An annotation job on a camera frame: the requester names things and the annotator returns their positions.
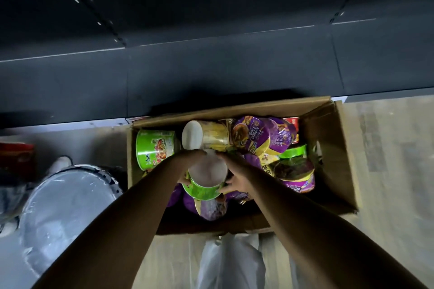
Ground person's right hand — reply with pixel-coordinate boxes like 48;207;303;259
215;151;261;199

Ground person's left hand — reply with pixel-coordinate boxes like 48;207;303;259
175;149;208;185

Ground green cup noodle bowl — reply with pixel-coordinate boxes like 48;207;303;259
182;149;229;201

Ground noodle bowls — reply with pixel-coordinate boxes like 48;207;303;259
135;115;316;222

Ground brown cardboard box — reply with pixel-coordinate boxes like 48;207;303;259
126;96;360;236

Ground dark metal store shelving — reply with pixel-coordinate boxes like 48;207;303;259
0;0;434;130

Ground person's left forearm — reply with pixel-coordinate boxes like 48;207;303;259
32;156;190;289

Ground person's right forearm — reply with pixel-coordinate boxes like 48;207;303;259
244;170;428;289

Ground person's white trousers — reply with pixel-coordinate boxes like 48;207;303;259
196;233;267;289

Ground red orange package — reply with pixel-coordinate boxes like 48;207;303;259
0;142;36;183

